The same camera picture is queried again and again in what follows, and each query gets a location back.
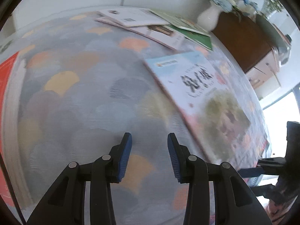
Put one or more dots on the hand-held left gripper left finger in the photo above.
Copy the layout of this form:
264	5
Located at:
125	157

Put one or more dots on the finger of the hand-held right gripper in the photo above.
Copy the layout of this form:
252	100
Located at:
249	172
264	190

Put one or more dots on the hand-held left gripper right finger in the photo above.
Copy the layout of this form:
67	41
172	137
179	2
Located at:
173	159

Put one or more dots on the pink book garden picture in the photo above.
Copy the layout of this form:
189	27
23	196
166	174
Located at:
199	93

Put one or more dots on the stack of sorted books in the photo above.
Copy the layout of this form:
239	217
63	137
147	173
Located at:
17	145

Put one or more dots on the white book with swordsman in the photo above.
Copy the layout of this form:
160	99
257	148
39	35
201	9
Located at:
164	36

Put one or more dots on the light green picture book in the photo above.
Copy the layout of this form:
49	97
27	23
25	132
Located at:
182	21

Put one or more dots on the red softcover book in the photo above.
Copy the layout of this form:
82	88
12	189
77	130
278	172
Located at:
7	79

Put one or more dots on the white appliance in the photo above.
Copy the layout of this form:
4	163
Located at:
286	49

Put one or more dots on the brown wooden cabinet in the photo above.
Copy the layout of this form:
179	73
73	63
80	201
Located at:
241	39

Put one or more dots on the potted green plant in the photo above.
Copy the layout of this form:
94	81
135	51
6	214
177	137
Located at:
268	28

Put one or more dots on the white ceramic vase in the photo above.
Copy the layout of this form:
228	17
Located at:
208	17

